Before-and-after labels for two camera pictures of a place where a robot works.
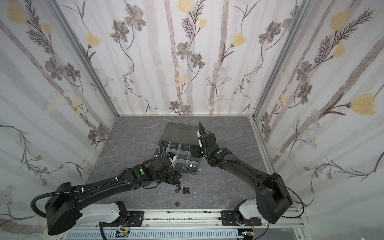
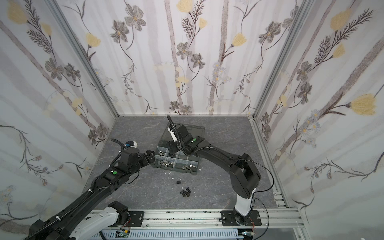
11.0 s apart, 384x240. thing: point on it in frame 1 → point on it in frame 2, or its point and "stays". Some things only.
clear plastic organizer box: x=177 y=139 stays
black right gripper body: x=205 y=141 → x=173 y=144
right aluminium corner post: x=304 y=13 stays
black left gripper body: x=174 y=176 → x=148 y=157
